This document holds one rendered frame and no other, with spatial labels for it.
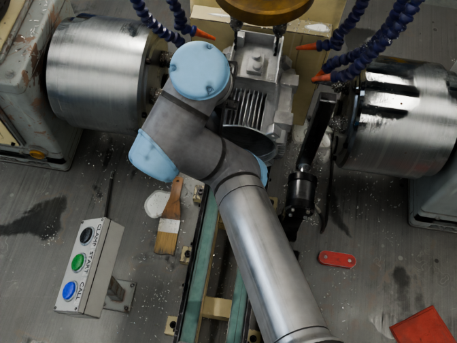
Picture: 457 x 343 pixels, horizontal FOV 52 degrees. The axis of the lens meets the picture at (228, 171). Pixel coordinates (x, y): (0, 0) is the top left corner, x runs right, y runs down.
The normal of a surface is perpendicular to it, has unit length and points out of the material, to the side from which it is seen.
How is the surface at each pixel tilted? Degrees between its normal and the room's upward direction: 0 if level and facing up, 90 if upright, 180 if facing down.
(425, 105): 20
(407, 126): 43
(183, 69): 30
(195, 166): 71
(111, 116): 77
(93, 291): 53
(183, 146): 57
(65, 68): 36
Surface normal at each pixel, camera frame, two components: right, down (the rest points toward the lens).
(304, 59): -0.16, 0.88
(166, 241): 0.00, -0.43
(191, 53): -0.05, 0.07
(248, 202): -0.03, -0.69
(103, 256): 0.80, -0.14
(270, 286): -0.42, -0.55
